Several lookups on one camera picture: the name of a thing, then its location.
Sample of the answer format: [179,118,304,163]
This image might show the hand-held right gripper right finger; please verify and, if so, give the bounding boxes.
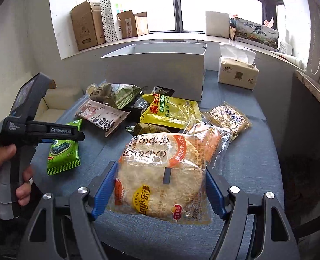
[205,165,303,260]

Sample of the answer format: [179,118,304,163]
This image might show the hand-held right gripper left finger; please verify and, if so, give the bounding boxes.
[18,161,118,260]

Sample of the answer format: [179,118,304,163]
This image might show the clear packet of orange snacks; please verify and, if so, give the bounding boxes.
[180,122,232,170]

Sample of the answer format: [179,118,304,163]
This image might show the round rice cracker packet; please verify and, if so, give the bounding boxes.
[106,132,212,225]

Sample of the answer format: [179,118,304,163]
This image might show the clear jelly cup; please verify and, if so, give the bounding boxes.
[85,83,109,102]

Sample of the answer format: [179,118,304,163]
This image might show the clear packet of beige cake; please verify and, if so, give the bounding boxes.
[203,101,253,141]

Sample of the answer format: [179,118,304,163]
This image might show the person's left hand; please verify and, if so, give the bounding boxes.
[0,143,35,216]

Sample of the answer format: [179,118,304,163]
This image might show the green seaweed snack packet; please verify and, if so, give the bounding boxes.
[47,119,83,176]

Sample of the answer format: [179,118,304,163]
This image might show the brown illustrated snack packet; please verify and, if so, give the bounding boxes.
[75,99,131,138]

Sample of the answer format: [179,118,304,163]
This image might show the blue tablecloth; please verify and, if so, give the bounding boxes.
[30,69,285,260]

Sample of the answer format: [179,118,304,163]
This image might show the green leafy snack packet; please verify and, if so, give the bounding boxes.
[103,83,143,110]

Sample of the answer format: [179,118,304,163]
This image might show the small olive snack packet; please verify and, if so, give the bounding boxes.
[125,122,160,137]

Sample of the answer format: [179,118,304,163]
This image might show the dark snack packet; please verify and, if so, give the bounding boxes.
[122,86,176,115]

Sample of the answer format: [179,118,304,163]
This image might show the yellow snack packet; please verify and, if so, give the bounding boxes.
[140,93,202,130]

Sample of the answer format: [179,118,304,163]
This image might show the large cardboard box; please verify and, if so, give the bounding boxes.
[70,0,106,51]

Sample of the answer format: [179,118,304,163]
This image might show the tissue pack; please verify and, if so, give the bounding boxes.
[218,43,260,90]

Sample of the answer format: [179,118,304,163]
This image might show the polka dot paper bag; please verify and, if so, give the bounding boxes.
[99,0,131,43]

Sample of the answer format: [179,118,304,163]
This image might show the small cardboard box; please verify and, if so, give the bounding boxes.
[117,10,150,39]

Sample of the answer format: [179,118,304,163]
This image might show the stone side shelf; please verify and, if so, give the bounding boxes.
[294,69,320,115]

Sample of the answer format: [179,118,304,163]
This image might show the marble window sill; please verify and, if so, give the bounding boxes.
[59,30,296,60]

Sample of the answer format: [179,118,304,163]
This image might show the white tube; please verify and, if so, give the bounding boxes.
[271,50,306,68]

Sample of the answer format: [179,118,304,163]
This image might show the printed landscape carton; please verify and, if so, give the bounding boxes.
[234,18,280,51]

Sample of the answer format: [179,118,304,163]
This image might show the white foam box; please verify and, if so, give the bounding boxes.
[205,11,231,38]

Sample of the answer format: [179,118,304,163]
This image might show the bead cord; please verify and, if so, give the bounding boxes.
[306,4,320,75]

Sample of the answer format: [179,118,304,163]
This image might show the dark window frame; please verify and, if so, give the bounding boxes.
[89,0,285,33]

